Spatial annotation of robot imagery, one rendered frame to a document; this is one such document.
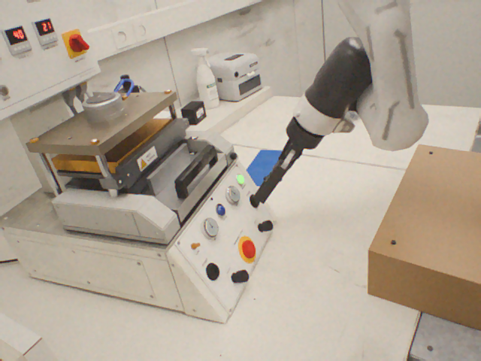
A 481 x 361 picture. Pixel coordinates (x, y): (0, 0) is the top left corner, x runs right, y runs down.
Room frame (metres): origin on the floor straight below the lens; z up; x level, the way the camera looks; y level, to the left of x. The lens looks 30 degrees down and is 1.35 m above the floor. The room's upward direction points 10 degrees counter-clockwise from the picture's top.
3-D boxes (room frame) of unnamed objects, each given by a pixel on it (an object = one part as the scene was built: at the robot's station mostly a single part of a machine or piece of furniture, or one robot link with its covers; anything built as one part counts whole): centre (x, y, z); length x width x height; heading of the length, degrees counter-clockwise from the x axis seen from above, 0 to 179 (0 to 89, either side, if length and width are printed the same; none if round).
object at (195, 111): (1.49, 0.14, 0.83); 0.09 x 0.06 x 0.07; 151
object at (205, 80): (1.64, 0.07, 0.92); 0.09 x 0.08 x 0.25; 54
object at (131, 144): (0.78, 0.24, 1.07); 0.22 x 0.17 x 0.10; 153
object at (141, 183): (0.78, 0.25, 0.98); 0.20 x 0.17 x 0.03; 153
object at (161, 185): (0.76, 0.21, 0.97); 0.30 x 0.22 x 0.08; 63
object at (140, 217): (0.62, 0.25, 0.96); 0.25 x 0.05 x 0.07; 63
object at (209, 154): (0.69, 0.08, 0.99); 0.15 x 0.02 x 0.04; 153
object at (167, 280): (0.79, 0.23, 0.84); 0.53 x 0.37 x 0.17; 63
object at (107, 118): (0.81, 0.27, 1.08); 0.31 x 0.24 x 0.13; 153
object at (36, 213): (0.79, 0.28, 0.93); 0.46 x 0.35 x 0.01; 63
